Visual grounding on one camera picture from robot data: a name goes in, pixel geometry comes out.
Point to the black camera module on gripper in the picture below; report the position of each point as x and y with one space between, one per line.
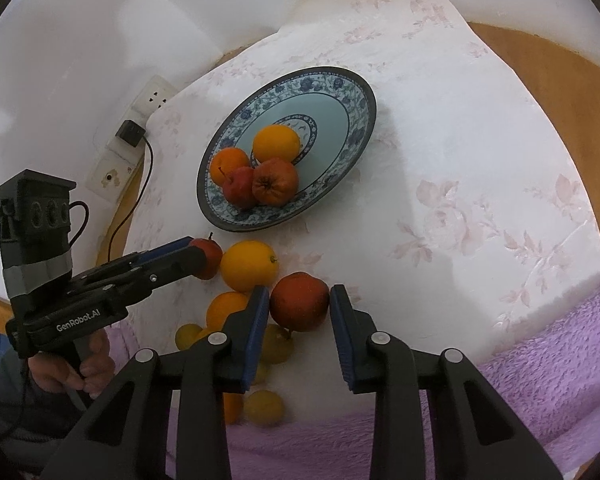
34 235

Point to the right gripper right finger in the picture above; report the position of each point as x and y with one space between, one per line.
432 413

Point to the black power adapter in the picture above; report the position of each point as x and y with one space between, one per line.
131 133

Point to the white coax wall plate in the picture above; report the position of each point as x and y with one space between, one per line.
110 177

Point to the white wall socket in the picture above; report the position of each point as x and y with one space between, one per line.
153 96

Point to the blue floral ceramic plate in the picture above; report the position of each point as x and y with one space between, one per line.
333 110

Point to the large yellow orange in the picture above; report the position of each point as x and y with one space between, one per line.
276 141

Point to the small red apple with stem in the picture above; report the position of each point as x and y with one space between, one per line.
237 188

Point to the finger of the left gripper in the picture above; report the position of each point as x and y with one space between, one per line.
147 277
128 262

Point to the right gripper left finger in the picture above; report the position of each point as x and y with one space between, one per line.
124 434

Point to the small orange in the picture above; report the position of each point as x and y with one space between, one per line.
233 405
204 333

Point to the white floral table cover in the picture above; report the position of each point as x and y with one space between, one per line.
464 223

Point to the large orange pile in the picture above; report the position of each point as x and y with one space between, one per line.
248 264

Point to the purple fluffy towel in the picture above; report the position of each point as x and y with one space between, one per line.
551 381

